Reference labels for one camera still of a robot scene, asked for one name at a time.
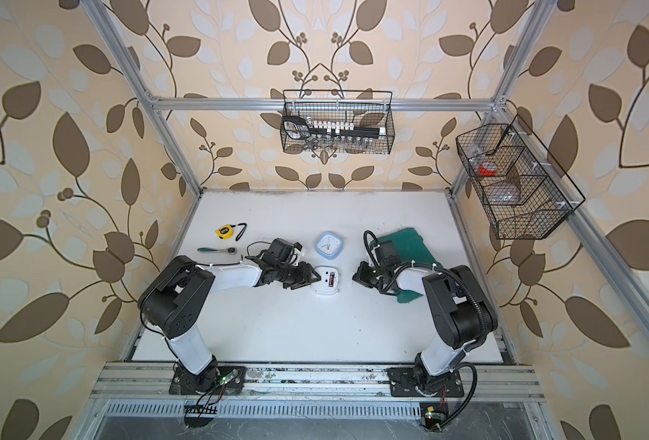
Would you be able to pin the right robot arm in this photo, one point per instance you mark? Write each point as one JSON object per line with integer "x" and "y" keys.
{"x": 462, "y": 316}

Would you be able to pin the black handled scissors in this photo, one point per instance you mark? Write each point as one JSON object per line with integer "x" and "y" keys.
{"x": 299, "y": 128}

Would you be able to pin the clear plastic bag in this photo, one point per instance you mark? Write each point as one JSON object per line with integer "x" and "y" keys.
{"x": 503, "y": 193}

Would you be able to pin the right black wire basket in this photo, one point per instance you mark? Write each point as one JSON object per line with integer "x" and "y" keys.
{"x": 548, "y": 194}

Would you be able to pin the light blue alarm clock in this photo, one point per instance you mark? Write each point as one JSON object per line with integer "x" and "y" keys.
{"x": 329, "y": 246}

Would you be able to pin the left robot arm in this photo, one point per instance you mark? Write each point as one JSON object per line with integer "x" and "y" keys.
{"x": 175, "y": 299}

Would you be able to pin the green plastic case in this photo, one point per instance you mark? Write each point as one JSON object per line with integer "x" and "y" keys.
{"x": 409, "y": 244}

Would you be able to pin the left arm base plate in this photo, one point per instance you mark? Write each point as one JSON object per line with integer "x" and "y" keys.
{"x": 231, "y": 380}

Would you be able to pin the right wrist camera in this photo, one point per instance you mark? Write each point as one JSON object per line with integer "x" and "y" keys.
{"x": 386, "y": 254}

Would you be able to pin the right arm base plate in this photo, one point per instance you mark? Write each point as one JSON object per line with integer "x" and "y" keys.
{"x": 415, "y": 382}

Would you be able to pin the black wire basket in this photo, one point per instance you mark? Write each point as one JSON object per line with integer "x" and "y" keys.
{"x": 548, "y": 194}
{"x": 337, "y": 121}

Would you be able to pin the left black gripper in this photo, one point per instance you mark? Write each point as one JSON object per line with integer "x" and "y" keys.
{"x": 304, "y": 277}

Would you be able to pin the back black wire basket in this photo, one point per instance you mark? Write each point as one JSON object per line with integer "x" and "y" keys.
{"x": 337, "y": 121}

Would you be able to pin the socket bit rail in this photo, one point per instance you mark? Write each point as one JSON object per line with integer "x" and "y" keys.
{"x": 343, "y": 129}

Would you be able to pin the aluminium front rail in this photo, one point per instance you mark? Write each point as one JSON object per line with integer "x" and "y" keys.
{"x": 320, "y": 382}

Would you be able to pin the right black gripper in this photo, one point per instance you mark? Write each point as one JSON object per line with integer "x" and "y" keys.
{"x": 360, "y": 276}

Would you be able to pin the teal handled ratchet tool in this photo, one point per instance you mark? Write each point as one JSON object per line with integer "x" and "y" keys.
{"x": 212, "y": 250}

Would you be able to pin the yellow tape measure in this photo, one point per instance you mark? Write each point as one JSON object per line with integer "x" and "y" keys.
{"x": 231, "y": 231}

